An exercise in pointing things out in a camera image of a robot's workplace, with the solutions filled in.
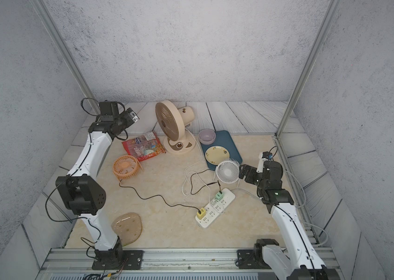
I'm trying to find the yellow usb plug adapter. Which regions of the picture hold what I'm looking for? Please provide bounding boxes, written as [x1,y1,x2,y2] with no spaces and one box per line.
[196,208,206,220]

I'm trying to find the white power strip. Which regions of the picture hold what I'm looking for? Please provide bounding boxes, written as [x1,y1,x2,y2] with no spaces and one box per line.
[195,189,235,228]

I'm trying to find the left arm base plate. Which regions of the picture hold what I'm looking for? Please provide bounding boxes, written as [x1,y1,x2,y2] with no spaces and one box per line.
[92,250,144,270]

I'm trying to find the small orange usb fan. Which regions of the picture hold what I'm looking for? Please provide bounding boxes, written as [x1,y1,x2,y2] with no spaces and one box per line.
[113,155,143,181]

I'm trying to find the teal tray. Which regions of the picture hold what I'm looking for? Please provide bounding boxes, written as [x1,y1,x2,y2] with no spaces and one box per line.
[200,130,242,171]

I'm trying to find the aluminium front rail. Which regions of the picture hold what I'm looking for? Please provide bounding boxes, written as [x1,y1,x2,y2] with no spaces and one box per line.
[35,247,345,280]

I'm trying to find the purple bowl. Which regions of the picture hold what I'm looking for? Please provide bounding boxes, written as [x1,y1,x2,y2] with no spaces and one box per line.
[198,129,216,145]

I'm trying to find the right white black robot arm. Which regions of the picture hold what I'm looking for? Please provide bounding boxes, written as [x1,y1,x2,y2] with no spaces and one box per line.
[240,152,340,280]

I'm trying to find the black usb cable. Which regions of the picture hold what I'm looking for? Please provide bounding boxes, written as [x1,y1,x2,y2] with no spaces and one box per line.
[118,168,223,213]

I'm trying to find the green usb plug adapter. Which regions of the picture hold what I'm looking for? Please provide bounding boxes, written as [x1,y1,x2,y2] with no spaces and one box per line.
[214,191,224,201]

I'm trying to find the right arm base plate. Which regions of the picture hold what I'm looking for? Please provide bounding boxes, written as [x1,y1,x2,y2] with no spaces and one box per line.
[235,249,271,270]

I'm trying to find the yellow plate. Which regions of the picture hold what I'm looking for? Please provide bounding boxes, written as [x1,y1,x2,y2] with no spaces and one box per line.
[205,146,230,166]

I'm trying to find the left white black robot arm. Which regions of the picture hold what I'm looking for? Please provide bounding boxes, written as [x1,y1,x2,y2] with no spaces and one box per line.
[55,101,139,270]

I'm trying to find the beige desk fan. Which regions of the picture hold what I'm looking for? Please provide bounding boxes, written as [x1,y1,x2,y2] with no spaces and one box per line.
[155,100,196,155]

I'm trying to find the small white usb fan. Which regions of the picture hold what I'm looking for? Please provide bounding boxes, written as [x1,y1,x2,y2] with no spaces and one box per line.
[215,158,240,184]

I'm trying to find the red snack bag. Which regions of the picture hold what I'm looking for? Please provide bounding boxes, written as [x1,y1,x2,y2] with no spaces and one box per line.
[122,131,166,162]

